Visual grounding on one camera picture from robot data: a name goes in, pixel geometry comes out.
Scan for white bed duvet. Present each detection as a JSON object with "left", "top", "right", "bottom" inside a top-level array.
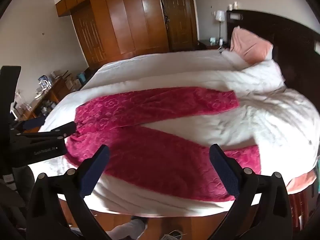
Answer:
[{"left": 37, "top": 49, "right": 320, "bottom": 218}]

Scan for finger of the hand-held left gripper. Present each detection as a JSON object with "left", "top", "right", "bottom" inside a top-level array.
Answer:
[
  {"left": 19, "top": 121, "right": 77, "bottom": 140},
  {"left": 11, "top": 118, "right": 45, "bottom": 133}
]

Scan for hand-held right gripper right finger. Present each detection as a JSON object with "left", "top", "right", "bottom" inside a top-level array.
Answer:
[{"left": 209, "top": 144, "right": 293, "bottom": 240}]

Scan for brown wooden door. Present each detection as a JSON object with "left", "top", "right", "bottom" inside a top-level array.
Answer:
[{"left": 159, "top": 0, "right": 199, "bottom": 52}]

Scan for pink fleece pants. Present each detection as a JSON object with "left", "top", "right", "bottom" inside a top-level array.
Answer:
[{"left": 65, "top": 87, "right": 262, "bottom": 202}]

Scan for pink pillow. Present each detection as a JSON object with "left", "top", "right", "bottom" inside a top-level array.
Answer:
[{"left": 230, "top": 26, "right": 273, "bottom": 64}]

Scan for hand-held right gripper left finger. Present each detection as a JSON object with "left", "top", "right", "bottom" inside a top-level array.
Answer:
[{"left": 26, "top": 144, "right": 112, "bottom": 240}]

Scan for blue water jug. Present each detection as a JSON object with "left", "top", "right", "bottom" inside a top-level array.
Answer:
[{"left": 37, "top": 74, "right": 52, "bottom": 89}]

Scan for brown wooden wardrobe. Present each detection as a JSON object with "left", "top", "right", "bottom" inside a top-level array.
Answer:
[{"left": 55, "top": 0, "right": 170, "bottom": 72}]

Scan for person's leg in grey trousers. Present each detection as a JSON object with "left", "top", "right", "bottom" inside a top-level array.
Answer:
[{"left": 106, "top": 219, "right": 148, "bottom": 240}]

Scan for dark wooden headboard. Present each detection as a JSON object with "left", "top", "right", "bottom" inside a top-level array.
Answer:
[{"left": 226, "top": 9, "right": 320, "bottom": 140}]

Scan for pink bed sheet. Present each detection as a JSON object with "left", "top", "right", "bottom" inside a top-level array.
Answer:
[{"left": 285, "top": 171, "right": 317, "bottom": 194}]

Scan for cluttered wooden desk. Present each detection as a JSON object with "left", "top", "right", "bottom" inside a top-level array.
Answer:
[{"left": 19, "top": 67, "right": 90, "bottom": 128}]

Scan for white table lamp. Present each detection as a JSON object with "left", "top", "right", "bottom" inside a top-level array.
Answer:
[{"left": 214, "top": 10, "right": 225, "bottom": 42}]

